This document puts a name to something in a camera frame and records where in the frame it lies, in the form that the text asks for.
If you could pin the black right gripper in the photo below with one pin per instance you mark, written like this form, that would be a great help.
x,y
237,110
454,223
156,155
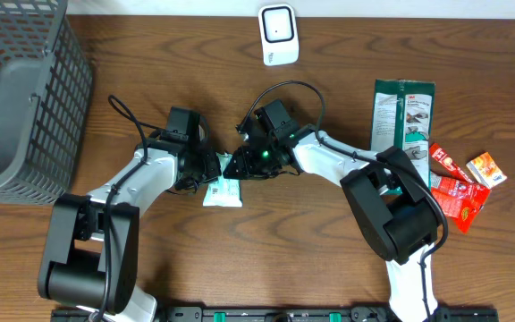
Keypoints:
x,y
246,170

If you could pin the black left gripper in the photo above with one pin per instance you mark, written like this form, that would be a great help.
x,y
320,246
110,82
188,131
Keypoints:
x,y
212,172

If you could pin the white green small packet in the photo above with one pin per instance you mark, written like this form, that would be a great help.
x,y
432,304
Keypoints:
x,y
223,193

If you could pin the green 3M glove package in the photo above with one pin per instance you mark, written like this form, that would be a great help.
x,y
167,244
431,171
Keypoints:
x,y
402,117

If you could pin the red Nescafe packet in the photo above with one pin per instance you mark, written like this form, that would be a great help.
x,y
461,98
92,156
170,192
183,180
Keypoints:
x,y
443,158

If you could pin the red Hacks candy bag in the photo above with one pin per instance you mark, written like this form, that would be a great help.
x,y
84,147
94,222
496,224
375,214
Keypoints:
x,y
461,201

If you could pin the orange box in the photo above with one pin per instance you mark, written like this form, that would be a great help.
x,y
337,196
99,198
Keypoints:
x,y
486,171

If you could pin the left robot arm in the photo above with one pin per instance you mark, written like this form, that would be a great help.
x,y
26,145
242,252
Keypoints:
x,y
90,260

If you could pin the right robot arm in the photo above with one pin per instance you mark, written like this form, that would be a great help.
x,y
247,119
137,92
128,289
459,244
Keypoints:
x,y
397,214

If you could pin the white barcode scanner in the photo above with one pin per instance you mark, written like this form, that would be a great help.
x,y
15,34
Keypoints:
x,y
279,34

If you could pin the grey plastic mesh basket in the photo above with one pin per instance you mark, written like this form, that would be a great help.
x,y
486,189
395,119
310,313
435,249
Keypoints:
x,y
46,84

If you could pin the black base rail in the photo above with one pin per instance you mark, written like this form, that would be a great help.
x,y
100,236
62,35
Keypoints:
x,y
354,314

